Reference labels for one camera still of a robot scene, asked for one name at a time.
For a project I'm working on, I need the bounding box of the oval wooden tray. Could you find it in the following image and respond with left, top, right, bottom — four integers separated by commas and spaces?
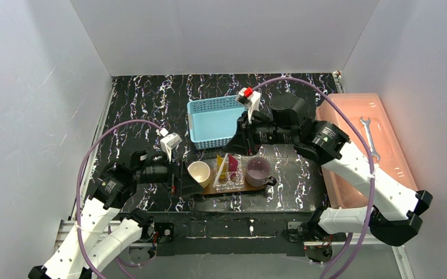
199, 174, 268, 196

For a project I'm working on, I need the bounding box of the purple mug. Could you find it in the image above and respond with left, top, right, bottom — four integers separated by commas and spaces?
245, 158, 277, 188

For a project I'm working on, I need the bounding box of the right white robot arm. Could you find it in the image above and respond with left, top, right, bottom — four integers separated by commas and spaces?
224, 88, 432, 246

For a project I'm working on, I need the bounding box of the white toothbrush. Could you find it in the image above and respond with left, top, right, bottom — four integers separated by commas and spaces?
213, 153, 228, 188

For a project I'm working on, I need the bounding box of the clear textured acrylic holder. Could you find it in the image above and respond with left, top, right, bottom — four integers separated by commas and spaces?
212, 153, 244, 192

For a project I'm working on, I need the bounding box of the yellow mug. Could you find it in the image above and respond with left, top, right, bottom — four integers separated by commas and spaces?
187, 161, 211, 188

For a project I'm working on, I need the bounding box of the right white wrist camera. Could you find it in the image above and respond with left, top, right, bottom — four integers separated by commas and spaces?
236, 87, 262, 124

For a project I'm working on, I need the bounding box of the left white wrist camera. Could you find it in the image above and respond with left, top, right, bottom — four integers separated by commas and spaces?
157, 128, 183, 162

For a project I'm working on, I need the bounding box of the silver open-end wrench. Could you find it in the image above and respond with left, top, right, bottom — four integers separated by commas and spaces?
359, 117, 381, 162

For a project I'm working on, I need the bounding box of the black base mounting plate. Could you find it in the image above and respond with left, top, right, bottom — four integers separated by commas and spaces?
150, 212, 313, 256

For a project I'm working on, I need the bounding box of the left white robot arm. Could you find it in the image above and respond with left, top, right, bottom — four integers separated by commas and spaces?
28, 151, 204, 278

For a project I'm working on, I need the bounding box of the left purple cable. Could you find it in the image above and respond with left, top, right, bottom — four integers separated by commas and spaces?
75, 120, 166, 279

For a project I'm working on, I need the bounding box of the yellow toothpaste tube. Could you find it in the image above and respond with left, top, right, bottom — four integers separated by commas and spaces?
217, 155, 226, 180

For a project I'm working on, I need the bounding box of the light blue plastic basket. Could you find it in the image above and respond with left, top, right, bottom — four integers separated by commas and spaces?
187, 96, 246, 150

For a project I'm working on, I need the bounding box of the pink toothpaste tube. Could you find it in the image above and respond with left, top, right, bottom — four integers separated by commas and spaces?
228, 155, 238, 181

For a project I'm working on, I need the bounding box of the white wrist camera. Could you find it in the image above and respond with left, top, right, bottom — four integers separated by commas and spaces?
157, 128, 183, 162
236, 87, 262, 124

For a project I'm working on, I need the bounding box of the pink translucent storage box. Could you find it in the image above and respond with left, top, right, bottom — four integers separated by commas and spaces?
315, 92, 420, 213

